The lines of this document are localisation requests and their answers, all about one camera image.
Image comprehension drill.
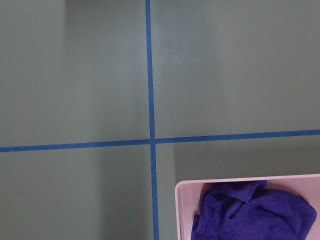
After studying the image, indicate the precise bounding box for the purple cloth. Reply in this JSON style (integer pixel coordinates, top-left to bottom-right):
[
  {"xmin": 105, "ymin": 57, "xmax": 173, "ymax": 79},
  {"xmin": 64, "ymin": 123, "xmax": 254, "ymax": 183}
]
[{"xmin": 191, "ymin": 180, "xmax": 317, "ymax": 240}]

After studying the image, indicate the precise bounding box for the pink plastic bin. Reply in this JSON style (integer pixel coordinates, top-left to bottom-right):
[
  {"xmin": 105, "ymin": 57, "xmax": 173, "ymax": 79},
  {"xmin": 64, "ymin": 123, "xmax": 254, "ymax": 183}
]
[{"xmin": 174, "ymin": 174, "xmax": 320, "ymax": 240}]

